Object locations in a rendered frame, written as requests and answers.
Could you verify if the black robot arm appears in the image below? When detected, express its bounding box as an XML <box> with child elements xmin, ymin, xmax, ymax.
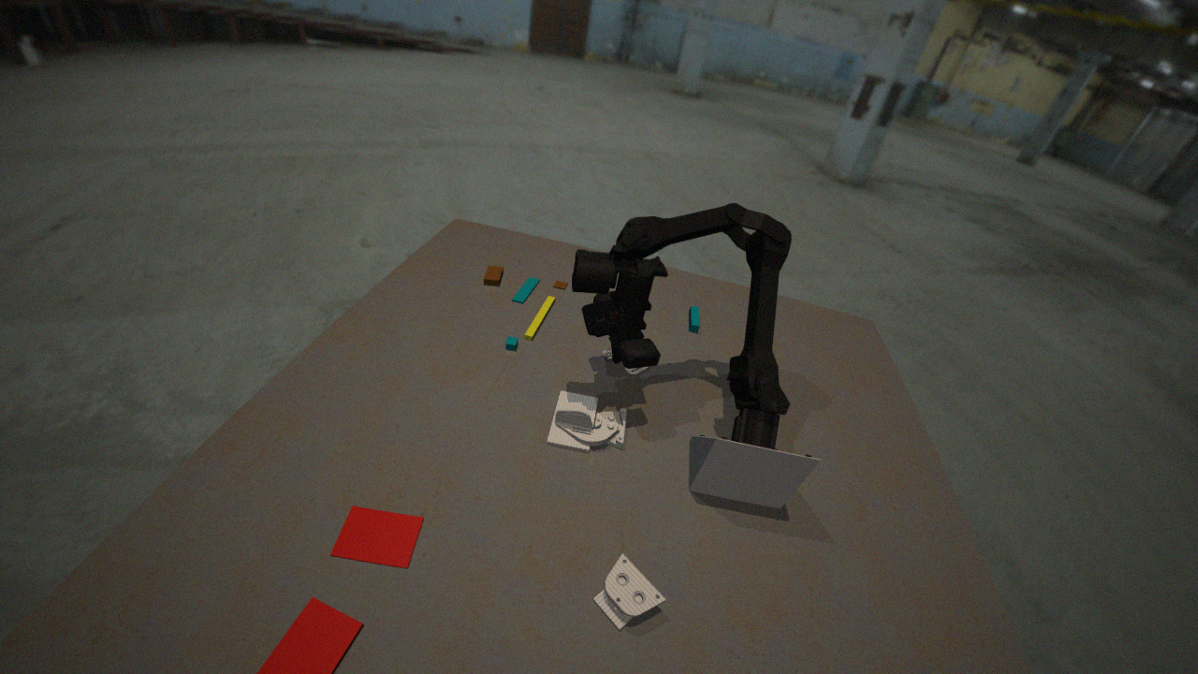
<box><xmin>571</xmin><ymin>204</ymin><xmax>792</xmax><ymax>450</ymax></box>

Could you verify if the teal flat bar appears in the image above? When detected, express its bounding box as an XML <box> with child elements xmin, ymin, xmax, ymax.
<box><xmin>512</xmin><ymin>277</ymin><xmax>540</xmax><ymax>303</ymax></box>

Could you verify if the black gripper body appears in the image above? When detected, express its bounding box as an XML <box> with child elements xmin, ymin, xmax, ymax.
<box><xmin>593</xmin><ymin>291</ymin><xmax>661</xmax><ymax>369</ymax></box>

